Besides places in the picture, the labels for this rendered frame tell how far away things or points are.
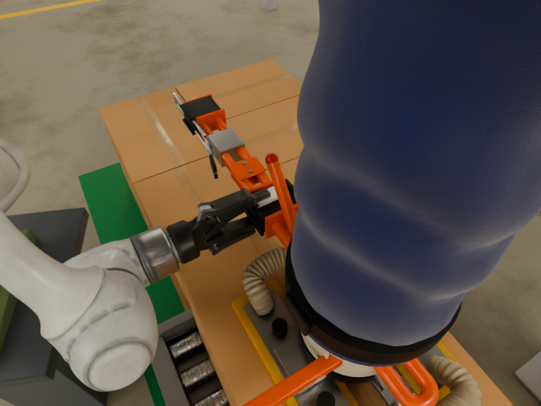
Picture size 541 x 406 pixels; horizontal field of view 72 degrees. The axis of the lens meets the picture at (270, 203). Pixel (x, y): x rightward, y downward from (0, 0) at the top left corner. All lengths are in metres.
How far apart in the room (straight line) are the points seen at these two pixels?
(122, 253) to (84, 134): 2.31
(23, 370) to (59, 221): 0.44
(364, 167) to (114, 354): 0.35
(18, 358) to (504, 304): 1.90
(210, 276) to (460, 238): 0.58
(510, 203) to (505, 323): 1.79
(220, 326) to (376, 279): 0.44
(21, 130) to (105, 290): 2.70
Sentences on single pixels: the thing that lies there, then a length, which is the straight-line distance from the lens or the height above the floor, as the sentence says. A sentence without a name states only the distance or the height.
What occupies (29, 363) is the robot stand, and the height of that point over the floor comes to 0.75.
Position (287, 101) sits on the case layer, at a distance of 1.97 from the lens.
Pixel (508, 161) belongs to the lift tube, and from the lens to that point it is 0.26.
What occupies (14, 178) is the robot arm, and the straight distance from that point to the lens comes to 1.13.
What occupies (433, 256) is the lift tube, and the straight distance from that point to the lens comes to 0.32.
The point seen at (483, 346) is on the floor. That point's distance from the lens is 1.97.
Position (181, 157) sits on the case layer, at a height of 0.54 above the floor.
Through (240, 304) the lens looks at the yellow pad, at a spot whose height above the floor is 0.97.
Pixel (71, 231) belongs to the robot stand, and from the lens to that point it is 1.25.
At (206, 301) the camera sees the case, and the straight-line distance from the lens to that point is 0.77.
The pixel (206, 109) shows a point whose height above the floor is 1.10.
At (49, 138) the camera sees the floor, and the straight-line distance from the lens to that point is 3.00.
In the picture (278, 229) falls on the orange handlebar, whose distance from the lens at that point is 0.69.
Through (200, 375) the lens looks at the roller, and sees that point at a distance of 1.15.
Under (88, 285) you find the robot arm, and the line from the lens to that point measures 0.52.
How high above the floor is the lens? 1.63
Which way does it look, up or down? 49 degrees down
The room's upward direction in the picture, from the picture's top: straight up
